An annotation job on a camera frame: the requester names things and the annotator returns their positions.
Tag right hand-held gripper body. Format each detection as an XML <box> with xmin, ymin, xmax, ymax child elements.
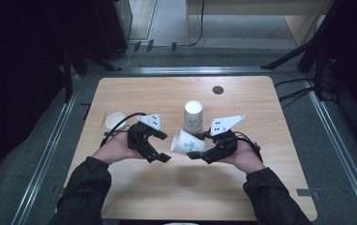
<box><xmin>202</xmin><ymin>114</ymin><xmax>246</xmax><ymax>165</ymax></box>

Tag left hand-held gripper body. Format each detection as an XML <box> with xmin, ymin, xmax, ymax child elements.
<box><xmin>126</xmin><ymin>113</ymin><xmax>163</xmax><ymax>158</ymax></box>

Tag printed paper cup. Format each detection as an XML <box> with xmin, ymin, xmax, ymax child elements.
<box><xmin>170</xmin><ymin>128</ymin><xmax>206</xmax><ymax>157</ymax></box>
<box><xmin>105</xmin><ymin>112</ymin><xmax>128</xmax><ymax>132</ymax></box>

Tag stack of white cups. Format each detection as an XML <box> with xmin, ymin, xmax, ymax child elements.
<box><xmin>182</xmin><ymin>99</ymin><xmax>205</xmax><ymax>135</ymax></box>

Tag person's right hand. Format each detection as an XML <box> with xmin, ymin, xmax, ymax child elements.
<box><xmin>217</xmin><ymin>139</ymin><xmax>267</xmax><ymax>175</ymax></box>

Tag person's left hand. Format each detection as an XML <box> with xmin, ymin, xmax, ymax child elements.
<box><xmin>91</xmin><ymin>132</ymin><xmax>144</xmax><ymax>166</ymax></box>

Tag black tape mark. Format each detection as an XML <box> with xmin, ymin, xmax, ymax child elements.
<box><xmin>80</xmin><ymin>102</ymin><xmax>92</xmax><ymax>121</ymax></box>

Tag black metal stand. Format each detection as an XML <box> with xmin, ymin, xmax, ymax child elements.
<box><xmin>61</xmin><ymin>46</ymin><xmax>123</xmax><ymax>103</ymax></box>

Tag black computer tower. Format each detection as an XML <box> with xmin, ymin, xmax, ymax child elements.
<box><xmin>93</xmin><ymin>0</ymin><xmax>133</xmax><ymax>61</ymax></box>

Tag black tripod stand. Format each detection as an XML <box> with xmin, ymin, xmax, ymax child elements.
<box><xmin>260</xmin><ymin>0</ymin><xmax>344</xmax><ymax>101</ymax></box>

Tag light wooden cabinet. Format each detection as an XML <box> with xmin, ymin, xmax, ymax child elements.
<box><xmin>185</xmin><ymin>0</ymin><xmax>334</xmax><ymax>47</ymax></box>

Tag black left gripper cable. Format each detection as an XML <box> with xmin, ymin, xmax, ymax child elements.
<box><xmin>99</xmin><ymin>112</ymin><xmax>149</xmax><ymax>148</ymax></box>

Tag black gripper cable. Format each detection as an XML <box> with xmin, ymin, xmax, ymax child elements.
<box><xmin>235</xmin><ymin>130</ymin><xmax>264</xmax><ymax>163</ymax></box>
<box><xmin>99</xmin><ymin>112</ymin><xmax>149</xmax><ymax>148</ymax></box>

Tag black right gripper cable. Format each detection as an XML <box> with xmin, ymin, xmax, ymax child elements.
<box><xmin>235</xmin><ymin>130</ymin><xmax>264</xmax><ymax>163</ymax></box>

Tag long metal floor rail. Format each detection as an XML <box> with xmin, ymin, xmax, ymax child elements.
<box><xmin>10</xmin><ymin>74</ymin><xmax>82</xmax><ymax>225</ymax></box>
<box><xmin>82</xmin><ymin>66</ymin><xmax>302</xmax><ymax>76</ymax></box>
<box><xmin>301</xmin><ymin>74</ymin><xmax>357</xmax><ymax>224</ymax></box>

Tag white floor cable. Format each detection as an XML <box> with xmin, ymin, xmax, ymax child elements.
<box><xmin>115</xmin><ymin>43</ymin><xmax>137</xmax><ymax>69</ymax></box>

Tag black floor cables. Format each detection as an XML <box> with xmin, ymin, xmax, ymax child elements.
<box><xmin>274</xmin><ymin>78</ymin><xmax>315</xmax><ymax>109</ymax></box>

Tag black hanging cable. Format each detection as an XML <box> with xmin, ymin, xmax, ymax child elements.
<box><xmin>186</xmin><ymin>0</ymin><xmax>206</xmax><ymax>48</ymax></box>

